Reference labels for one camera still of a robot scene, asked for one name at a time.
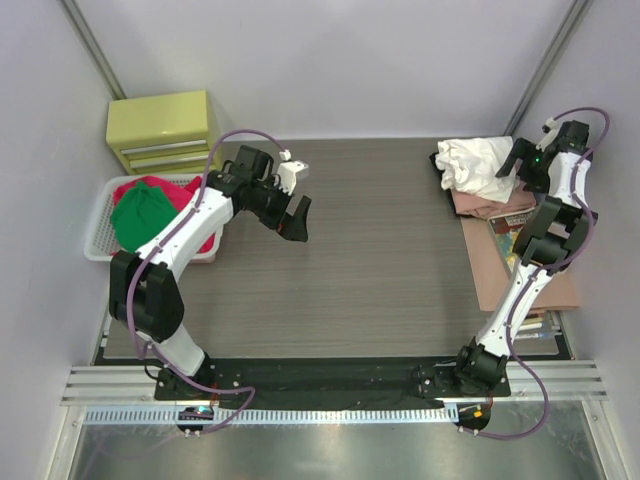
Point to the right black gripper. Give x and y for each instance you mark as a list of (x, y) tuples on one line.
[(523, 157)]

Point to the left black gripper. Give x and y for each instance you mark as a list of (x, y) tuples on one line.
[(282, 215)]

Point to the white printed t shirt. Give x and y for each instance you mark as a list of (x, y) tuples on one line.
[(470, 166)]

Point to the pink t shirt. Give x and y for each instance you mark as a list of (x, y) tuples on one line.
[(467, 205)]

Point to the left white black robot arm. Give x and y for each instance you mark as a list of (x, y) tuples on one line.
[(143, 290)]

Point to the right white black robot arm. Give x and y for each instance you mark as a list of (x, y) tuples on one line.
[(553, 236)]

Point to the yellow picture book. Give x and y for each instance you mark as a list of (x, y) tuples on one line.
[(505, 230)]

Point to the red t shirt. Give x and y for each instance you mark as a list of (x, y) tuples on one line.
[(175, 189)]

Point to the brown cardboard sheet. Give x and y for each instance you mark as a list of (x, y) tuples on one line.
[(491, 277)]

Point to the green t shirt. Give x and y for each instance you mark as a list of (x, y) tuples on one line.
[(142, 215)]

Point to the yellow-green drawer box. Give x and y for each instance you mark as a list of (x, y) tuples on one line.
[(171, 133)]

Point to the dark blue marker pen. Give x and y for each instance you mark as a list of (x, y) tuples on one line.
[(538, 335)]

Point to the white plastic basket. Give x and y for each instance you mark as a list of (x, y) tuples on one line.
[(101, 243)]

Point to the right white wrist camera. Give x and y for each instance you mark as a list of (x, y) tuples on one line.
[(551, 129)]

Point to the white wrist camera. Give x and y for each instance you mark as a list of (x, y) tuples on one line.
[(290, 172), (551, 129)]

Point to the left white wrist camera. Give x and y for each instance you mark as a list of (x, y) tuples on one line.
[(290, 172)]

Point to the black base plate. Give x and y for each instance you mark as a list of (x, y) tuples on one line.
[(337, 384)]

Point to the white slotted cable duct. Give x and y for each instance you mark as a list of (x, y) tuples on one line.
[(200, 415)]

